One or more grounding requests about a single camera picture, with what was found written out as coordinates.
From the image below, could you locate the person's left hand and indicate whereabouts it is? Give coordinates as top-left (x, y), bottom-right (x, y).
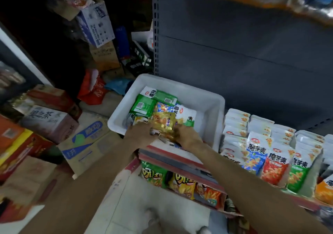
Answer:
top-left (123, 121), bottom-right (156, 150)

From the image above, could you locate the person's right hand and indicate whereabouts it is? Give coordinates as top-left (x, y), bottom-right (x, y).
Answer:
top-left (173, 124), bottom-right (205, 152)

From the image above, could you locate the pile of snack packets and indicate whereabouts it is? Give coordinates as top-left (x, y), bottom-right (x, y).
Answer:
top-left (127, 87), bottom-right (197, 138)

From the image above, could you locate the white plastic bin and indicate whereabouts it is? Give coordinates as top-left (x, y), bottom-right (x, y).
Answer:
top-left (108, 73), bottom-right (226, 162)

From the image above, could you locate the gold display box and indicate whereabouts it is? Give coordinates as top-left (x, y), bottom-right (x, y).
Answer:
top-left (220, 109), bottom-right (251, 164)

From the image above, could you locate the blue display box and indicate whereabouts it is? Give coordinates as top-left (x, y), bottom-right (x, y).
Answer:
top-left (242, 115), bottom-right (275, 175)

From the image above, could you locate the red display box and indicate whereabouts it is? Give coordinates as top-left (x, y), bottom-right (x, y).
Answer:
top-left (260, 124), bottom-right (297, 186)

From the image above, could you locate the green display box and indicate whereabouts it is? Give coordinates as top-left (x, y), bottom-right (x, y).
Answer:
top-left (286, 130), bottom-right (326, 194)

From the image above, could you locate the orange snack packet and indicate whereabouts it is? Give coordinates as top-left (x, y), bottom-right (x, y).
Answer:
top-left (316, 174), bottom-right (333, 205)

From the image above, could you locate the person's right forearm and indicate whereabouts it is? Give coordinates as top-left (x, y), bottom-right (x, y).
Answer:
top-left (193, 143), bottom-right (328, 234)

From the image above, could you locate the person's left forearm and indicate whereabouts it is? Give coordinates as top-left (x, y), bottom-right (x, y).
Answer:
top-left (21, 140), bottom-right (141, 234)

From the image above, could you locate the blue print cardboard carton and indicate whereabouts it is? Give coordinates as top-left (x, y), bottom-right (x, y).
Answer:
top-left (57, 112), bottom-right (126, 179)

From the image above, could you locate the plain brown cardboard carton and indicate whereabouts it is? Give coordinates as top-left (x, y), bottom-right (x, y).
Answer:
top-left (89, 40), bottom-right (121, 72)

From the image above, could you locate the person's left shoe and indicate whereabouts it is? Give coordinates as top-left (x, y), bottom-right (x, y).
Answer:
top-left (142, 208), bottom-right (161, 229)

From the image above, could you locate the white blue carton box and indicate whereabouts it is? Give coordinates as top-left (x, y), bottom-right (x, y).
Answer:
top-left (54, 0), bottom-right (116, 48)

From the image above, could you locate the row of orange chip bags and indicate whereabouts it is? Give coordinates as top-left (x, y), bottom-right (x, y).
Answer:
top-left (140, 160), bottom-right (225, 208)

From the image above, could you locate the blue plastic bag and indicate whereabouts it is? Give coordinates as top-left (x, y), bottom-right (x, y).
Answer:
top-left (105, 77), bottom-right (133, 95)

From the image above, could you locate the red plastic bag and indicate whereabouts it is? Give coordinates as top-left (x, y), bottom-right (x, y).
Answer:
top-left (78, 69), bottom-right (109, 105)

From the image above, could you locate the pale printed carton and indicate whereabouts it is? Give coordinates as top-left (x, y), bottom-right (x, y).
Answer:
top-left (20, 105), bottom-right (79, 144)

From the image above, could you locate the red yellow carton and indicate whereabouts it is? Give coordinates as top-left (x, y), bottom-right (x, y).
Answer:
top-left (0, 114), bottom-right (53, 182)

